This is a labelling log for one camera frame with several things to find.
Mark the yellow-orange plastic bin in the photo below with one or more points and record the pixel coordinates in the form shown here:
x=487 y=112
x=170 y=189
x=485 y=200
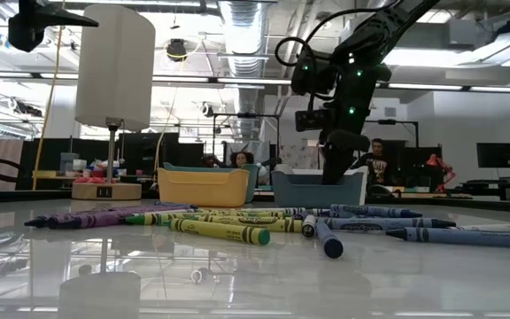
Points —
x=202 y=188

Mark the white shade wooden base lamp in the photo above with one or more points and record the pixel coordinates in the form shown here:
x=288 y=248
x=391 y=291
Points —
x=115 y=66

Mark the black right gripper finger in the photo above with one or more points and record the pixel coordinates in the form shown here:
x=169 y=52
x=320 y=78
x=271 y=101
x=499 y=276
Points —
x=331 y=168
x=347 y=166

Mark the blue-grey plastic bin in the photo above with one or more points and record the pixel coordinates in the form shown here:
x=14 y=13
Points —
x=317 y=192

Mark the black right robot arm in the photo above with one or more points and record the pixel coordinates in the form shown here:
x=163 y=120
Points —
x=392 y=22

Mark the long ceiling light strip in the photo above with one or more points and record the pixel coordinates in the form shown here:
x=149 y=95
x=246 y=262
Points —
x=414 y=86

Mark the person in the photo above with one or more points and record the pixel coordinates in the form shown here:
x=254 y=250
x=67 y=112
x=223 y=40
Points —
x=378 y=164
x=241 y=158

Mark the black aluminium table frame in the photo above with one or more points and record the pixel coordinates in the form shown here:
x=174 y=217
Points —
x=481 y=204

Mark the red desk lamp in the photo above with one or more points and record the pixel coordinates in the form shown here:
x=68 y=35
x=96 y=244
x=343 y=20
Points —
x=441 y=166

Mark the cluttered workbench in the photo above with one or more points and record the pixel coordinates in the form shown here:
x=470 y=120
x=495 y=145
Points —
x=67 y=161

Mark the black ceiling camera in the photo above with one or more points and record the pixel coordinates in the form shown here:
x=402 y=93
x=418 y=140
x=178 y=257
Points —
x=176 y=49

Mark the yellow-green crayon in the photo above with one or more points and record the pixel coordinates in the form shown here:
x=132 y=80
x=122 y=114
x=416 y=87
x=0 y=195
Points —
x=246 y=214
x=162 y=218
x=255 y=223
x=219 y=231

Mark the white crayon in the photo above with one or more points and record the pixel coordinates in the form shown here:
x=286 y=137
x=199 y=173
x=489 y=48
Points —
x=308 y=227
x=494 y=227

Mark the silver ventilation duct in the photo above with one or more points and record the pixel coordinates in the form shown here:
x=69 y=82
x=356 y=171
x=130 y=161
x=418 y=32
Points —
x=244 y=44

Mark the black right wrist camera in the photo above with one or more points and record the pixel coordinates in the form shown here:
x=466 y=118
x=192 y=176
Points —
x=312 y=120

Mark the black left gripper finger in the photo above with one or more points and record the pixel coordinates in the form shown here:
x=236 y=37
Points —
x=69 y=17

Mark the black computer monitor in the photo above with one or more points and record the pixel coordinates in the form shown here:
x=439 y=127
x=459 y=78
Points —
x=496 y=155

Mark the black rig frame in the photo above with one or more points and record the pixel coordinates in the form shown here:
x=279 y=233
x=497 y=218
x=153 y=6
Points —
x=388 y=122
x=246 y=115

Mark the purple crayon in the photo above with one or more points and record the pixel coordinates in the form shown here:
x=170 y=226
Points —
x=95 y=220
x=166 y=206
x=118 y=210

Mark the teal plastic bin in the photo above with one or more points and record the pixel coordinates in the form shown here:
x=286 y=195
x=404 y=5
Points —
x=253 y=181

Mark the black partition panels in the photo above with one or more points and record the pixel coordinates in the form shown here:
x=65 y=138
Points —
x=42 y=155

